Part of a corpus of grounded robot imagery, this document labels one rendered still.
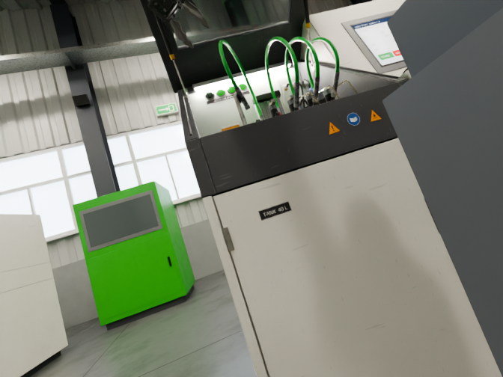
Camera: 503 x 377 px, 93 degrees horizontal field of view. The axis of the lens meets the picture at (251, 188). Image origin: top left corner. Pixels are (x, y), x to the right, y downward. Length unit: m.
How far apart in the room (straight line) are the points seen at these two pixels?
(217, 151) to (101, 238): 3.07
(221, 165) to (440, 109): 0.46
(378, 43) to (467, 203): 1.10
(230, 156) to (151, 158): 4.51
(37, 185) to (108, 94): 2.11
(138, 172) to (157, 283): 2.38
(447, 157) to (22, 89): 6.44
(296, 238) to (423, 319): 0.38
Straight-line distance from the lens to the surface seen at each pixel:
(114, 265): 3.56
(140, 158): 5.13
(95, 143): 5.03
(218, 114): 1.30
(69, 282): 5.28
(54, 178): 5.60
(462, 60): 0.35
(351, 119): 0.77
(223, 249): 0.62
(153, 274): 3.41
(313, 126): 0.71
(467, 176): 0.37
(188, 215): 4.82
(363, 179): 0.73
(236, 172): 0.63
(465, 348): 0.91
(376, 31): 1.45
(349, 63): 1.24
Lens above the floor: 0.69
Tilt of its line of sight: 7 degrees up
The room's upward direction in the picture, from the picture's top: 19 degrees counter-clockwise
